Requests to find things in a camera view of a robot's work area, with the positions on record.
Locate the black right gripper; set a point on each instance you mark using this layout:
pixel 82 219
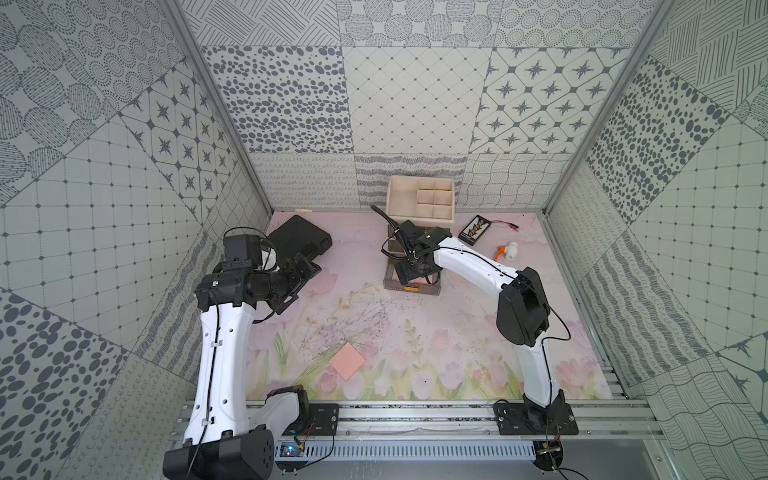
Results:
pixel 405 274

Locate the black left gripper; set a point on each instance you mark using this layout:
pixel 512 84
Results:
pixel 294 278

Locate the translucent drawer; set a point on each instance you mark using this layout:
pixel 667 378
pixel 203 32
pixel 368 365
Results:
pixel 391 282

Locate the beige drawer organizer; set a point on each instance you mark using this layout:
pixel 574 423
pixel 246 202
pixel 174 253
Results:
pixel 425 201

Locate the pink sticky pad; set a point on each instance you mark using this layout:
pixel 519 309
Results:
pixel 347 361

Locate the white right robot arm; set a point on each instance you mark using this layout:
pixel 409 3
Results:
pixel 523 309

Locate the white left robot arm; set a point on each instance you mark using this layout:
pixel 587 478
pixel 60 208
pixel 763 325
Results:
pixel 223 440

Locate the black plastic tool case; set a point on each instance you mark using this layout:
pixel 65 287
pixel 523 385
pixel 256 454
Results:
pixel 299 236

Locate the black battery holder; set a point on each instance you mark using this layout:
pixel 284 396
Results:
pixel 478 226

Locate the white glue bottle orange cap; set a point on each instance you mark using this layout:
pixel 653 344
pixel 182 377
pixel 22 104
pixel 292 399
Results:
pixel 509 252

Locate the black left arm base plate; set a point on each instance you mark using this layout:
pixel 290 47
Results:
pixel 318 419

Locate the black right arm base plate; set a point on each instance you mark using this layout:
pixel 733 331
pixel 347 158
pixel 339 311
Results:
pixel 523 419

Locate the aluminium mounting rail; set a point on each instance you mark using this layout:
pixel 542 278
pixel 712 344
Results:
pixel 458 431

